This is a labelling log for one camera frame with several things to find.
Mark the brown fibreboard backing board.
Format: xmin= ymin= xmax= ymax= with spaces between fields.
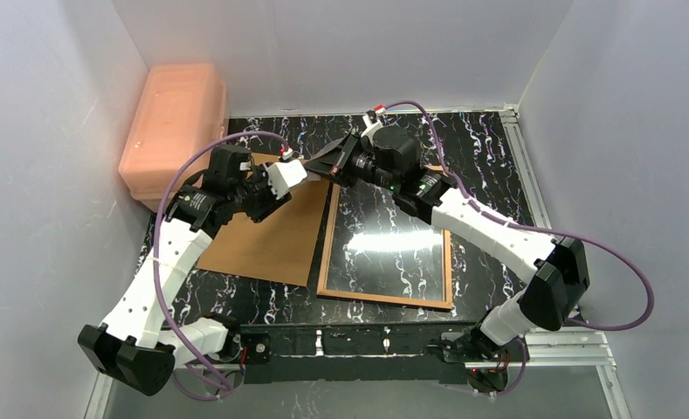
xmin=197 ymin=153 xmax=329 ymax=286

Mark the clear acrylic sheet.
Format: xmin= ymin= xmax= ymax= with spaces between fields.
xmin=325 ymin=179 xmax=447 ymax=303

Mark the wooden picture frame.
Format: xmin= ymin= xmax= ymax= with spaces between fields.
xmin=316 ymin=164 xmax=455 ymax=311

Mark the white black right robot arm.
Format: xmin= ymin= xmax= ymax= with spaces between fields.
xmin=304 ymin=126 xmax=589 ymax=352

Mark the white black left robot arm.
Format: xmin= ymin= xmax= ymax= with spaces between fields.
xmin=78 ymin=145 xmax=307 ymax=395

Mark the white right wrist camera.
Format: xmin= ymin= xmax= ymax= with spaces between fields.
xmin=362 ymin=105 xmax=386 ymax=140

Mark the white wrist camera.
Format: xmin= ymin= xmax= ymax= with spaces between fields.
xmin=362 ymin=105 xmax=386 ymax=140
xmin=265 ymin=159 xmax=307 ymax=200

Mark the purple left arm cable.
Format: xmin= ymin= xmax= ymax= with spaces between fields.
xmin=153 ymin=130 xmax=292 ymax=402

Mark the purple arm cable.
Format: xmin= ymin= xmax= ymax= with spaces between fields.
xmin=382 ymin=100 xmax=655 ymax=396
xmin=153 ymin=130 xmax=292 ymax=402

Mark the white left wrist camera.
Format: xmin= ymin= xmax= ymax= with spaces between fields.
xmin=265 ymin=159 xmax=307 ymax=200

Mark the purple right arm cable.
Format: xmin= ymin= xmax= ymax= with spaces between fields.
xmin=382 ymin=100 xmax=655 ymax=396

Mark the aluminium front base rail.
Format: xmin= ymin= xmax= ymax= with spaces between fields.
xmin=83 ymin=325 xmax=631 ymax=419

